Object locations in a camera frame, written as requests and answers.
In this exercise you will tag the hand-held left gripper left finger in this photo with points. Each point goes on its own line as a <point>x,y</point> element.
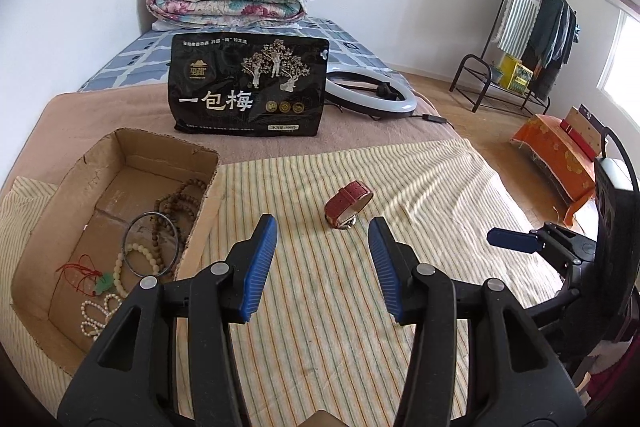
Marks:
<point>260,267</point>

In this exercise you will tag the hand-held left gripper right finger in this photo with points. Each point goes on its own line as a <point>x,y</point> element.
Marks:
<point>387,267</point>

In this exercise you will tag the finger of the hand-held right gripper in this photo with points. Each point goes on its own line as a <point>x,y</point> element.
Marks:
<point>510,240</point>

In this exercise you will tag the thin metal bangle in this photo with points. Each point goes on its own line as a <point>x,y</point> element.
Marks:
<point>150,213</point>

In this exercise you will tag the cardboard box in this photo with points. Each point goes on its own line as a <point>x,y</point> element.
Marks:
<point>75,237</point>

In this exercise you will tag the orange cloth covered bench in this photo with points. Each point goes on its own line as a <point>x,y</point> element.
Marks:
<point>555,162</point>

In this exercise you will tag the yellow striped towel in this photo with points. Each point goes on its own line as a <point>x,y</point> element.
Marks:
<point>325,337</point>

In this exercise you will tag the long red box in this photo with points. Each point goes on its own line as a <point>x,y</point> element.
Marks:
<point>580,139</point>

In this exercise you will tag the tan cardboard piece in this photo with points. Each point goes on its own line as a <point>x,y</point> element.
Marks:
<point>590,122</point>

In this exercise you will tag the black snack bag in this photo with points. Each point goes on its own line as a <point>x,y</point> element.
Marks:
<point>225,107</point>

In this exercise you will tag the olive cloth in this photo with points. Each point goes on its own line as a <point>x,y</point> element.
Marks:
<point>322,419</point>

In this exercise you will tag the yellow box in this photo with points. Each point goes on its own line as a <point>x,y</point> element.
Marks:
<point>517,74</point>

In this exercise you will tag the window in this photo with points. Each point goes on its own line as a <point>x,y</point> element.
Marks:
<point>625,57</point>

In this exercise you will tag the dark hanging clothes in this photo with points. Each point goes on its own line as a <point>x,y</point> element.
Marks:
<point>550,37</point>

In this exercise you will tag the brown blanket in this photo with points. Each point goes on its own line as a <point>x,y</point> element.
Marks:
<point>100,117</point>

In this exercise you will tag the black clothes rack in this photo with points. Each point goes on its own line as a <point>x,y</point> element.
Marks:
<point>495,14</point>

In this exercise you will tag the green striped hanging cloth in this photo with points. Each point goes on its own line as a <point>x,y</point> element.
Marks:
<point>522,2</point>

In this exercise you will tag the blue checked bed sheet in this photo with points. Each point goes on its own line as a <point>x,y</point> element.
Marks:
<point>140,57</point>

